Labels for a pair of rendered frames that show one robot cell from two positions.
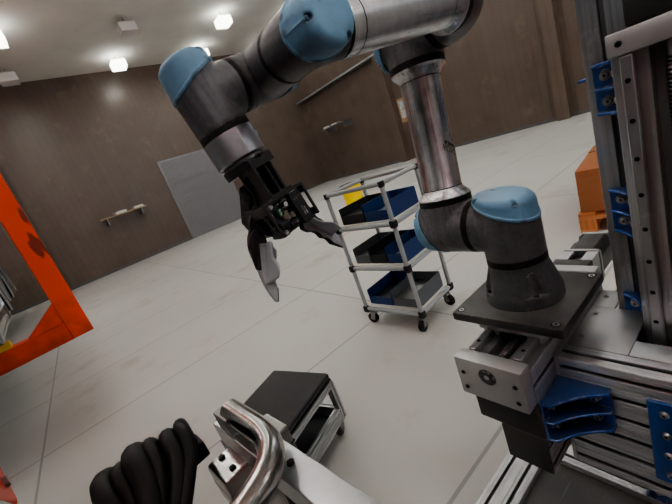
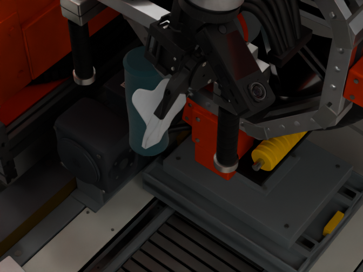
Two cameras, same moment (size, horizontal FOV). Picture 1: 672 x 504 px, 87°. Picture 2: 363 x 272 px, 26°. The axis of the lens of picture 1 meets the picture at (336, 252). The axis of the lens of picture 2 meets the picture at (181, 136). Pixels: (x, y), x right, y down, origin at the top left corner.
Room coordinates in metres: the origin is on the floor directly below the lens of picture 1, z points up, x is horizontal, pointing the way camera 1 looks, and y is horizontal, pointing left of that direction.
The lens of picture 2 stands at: (1.21, -0.09, 1.83)
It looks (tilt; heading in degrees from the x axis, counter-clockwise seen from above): 49 degrees down; 169
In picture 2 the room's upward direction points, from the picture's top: straight up
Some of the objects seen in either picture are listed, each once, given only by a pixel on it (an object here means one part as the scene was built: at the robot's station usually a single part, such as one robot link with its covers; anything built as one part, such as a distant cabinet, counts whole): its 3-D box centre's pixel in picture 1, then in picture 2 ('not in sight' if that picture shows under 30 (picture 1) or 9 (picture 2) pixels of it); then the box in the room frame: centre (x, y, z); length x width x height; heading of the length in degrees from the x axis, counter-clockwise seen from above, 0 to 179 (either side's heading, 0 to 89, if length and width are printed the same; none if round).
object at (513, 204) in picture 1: (504, 221); not in sight; (0.68, -0.35, 0.98); 0.13 x 0.12 x 0.14; 34
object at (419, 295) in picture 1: (391, 250); not in sight; (2.27, -0.36, 0.50); 0.54 x 0.42 x 1.00; 40
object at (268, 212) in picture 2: not in sight; (260, 138); (-0.01, 0.36, 0.32); 0.40 x 0.30 x 0.28; 40
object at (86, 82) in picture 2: not in sight; (81, 47); (0.12, -0.06, 0.83); 0.04 x 0.04 x 0.16
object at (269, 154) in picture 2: not in sight; (293, 128); (0.13, 0.38, 0.51); 0.29 x 0.06 x 0.06; 130
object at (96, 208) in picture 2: not in sight; (133, 130); (-0.16, 0.06, 0.26); 0.42 x 0.18 x 0.35; 130
